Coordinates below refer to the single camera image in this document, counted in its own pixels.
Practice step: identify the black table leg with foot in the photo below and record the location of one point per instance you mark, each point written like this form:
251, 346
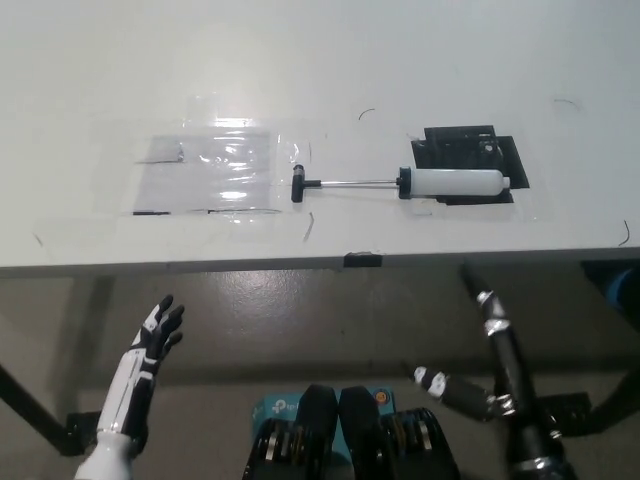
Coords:
35, 405
570, 407

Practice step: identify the teal router box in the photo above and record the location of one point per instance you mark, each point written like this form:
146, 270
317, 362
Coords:
275, 406

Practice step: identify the black tape strip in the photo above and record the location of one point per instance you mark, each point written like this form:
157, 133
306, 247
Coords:
362, 260

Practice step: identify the small white air pump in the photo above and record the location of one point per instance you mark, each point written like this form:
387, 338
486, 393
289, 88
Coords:
450, 183

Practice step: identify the grey sheet under clear tape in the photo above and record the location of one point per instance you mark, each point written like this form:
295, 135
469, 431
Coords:
200, 185

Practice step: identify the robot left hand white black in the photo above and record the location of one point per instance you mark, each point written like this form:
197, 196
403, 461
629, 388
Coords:
142, 350

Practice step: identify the blue round object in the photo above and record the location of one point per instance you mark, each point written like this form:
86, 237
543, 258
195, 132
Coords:
625, 289

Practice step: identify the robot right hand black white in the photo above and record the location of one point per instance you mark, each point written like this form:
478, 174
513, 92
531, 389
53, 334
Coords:
510, 370

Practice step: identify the black taped square fixture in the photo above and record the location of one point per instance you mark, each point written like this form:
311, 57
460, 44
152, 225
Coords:
450, 145

